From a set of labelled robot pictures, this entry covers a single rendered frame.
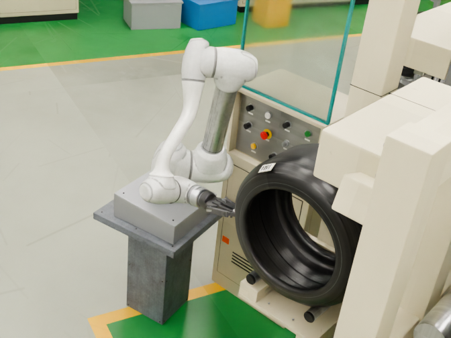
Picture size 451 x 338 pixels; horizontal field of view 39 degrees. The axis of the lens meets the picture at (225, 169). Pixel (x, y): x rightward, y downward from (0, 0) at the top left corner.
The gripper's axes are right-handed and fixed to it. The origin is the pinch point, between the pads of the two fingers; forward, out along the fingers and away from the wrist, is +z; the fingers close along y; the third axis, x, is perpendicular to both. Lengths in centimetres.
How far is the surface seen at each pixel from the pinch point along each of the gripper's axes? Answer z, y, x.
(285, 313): 28.8, -6.7, 30.5
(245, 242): 13.1, -12.4, 1.4
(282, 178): 28.3, -11.6, -30.8
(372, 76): 38, 26, -60
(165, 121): -236, 180, 77
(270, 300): 20.2, -5.0, 29.4
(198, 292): -69, 45, 99
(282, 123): -27, 63, -13
